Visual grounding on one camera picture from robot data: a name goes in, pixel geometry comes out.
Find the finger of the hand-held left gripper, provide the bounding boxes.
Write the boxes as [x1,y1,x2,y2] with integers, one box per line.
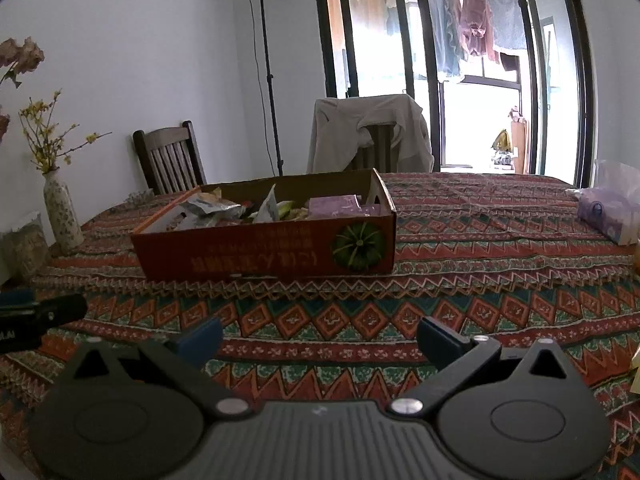
[0,288,37,310]
[0,294,88,353]

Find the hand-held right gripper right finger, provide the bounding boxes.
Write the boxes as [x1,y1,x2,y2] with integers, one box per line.
[389,316,586,418]

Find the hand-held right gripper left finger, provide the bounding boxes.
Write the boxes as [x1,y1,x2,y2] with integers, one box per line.
[60,316,253,418]

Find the orange cardboard box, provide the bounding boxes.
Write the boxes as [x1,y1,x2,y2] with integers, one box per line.
[131,167,398,281]

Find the patterned red tablecloth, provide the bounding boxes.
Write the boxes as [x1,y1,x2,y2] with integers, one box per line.
[0,171,640,480]

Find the white floral vase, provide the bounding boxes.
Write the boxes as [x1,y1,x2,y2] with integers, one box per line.
[43,169,86,256]

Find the crumpled silver snack packet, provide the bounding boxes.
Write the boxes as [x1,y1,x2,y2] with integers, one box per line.
[187,192,246,217]

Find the upright white snack packet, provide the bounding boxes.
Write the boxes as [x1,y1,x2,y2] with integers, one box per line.
[252,184,281,224]

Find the yellow flower branches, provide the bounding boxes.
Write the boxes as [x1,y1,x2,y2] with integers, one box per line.
[19,89,113,176]

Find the purple snack packet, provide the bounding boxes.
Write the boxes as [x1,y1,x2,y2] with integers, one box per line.
[307,196,364,220]

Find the dark wooden slatted chair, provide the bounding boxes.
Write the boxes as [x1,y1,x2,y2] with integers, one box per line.
[132,120,208,196]

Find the wooden chair under jacket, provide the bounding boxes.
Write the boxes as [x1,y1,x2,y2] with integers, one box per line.
[350,124,398,173]

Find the purple tissue pack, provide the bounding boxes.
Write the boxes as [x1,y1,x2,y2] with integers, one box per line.
[577,187,640,246]

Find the wooden plank outside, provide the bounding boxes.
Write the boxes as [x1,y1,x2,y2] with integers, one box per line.
[509,106,528,173]

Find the beige jacket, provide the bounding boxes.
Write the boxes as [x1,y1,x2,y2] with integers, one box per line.
[306,94,435,176]

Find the pink dried flowers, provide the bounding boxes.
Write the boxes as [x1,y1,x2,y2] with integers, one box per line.
[0,36,46,143]

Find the translucent white plastic bag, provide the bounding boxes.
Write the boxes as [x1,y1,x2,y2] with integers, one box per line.
[592,159,640,196]

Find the hanging blue shirt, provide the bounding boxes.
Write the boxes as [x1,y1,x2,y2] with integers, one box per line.
[424,0,463,77]

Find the hanging maroon shirt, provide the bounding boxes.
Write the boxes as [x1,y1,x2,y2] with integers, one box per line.
[456,0,501,63]

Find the hanging grey t-shirt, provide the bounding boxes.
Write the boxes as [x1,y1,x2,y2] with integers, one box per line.
[485,0,528,53]

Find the black sliding door frame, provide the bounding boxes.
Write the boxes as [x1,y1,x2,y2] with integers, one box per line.
[312,0,596,188]

